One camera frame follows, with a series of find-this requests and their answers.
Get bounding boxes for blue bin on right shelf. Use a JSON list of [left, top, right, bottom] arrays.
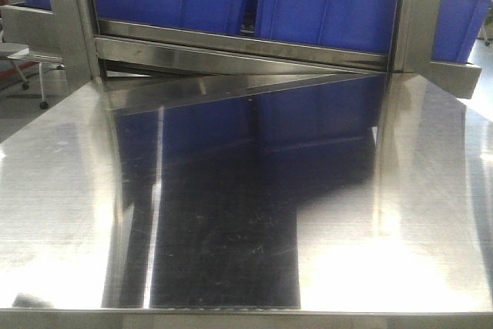
[[255, 0, 397, 54]]

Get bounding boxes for stainless steel shelf rack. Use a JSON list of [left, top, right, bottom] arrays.
[[0, 0, 483, 100]]

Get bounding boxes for blue bin far right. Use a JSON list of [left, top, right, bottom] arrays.
[[432, 0, 491, 63]]

